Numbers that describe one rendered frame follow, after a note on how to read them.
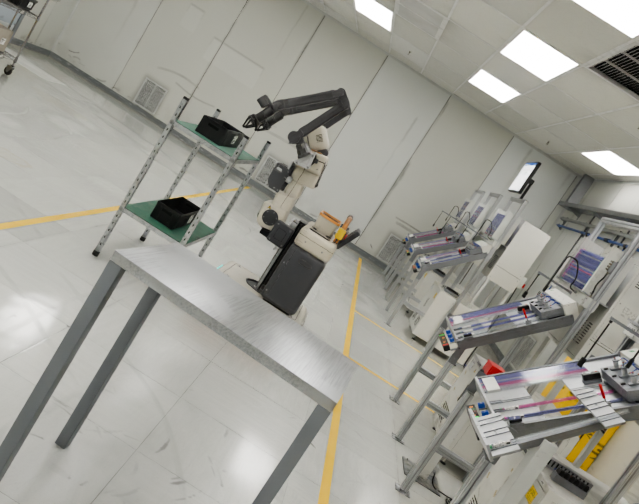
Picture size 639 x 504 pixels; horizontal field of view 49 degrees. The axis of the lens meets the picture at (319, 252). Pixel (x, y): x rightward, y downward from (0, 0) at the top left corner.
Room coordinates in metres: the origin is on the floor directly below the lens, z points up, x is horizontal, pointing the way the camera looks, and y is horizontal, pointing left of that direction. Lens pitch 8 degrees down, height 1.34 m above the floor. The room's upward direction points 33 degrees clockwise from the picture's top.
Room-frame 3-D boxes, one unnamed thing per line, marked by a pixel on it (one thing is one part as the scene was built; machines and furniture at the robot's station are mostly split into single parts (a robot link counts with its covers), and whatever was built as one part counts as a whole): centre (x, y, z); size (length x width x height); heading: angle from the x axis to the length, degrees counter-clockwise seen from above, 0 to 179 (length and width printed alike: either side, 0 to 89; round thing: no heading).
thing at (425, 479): (3.89, -1.19, 0.39); 0.24 x 0.24 x 0.78; 0
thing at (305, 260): (4.52, 0.08, 0.59); 0.55 x 0.34 x 0.83; 0
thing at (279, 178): (4.52, 0.46, 0.99); 0.28 x 0.16 x 0.22; 0
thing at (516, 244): (7.87, -1.64, 0.95); 1.36 x 0.82 x 1.90; 90
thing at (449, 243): (9.32, -1.64, 0.95); 1.37 x 0.82 x 1.90; 90
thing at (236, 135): (4.52, 0.94, 1.01); 0.57 x 0.17 x 0.11; 0
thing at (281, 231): (4.46, 0.33, 0.68); 0.28 x 0.27 x 0.25; 0
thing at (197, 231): (4.54, 0.92, 0.55); 0.91 x 0.46 x 1.10; 0
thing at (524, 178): (7.87, -1.50, 2.10); 0.58 x 0.14 x 0.41; 0
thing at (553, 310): (4.61, -1.47, 0.66); 1.01 x 0.73 x 1.31; 90
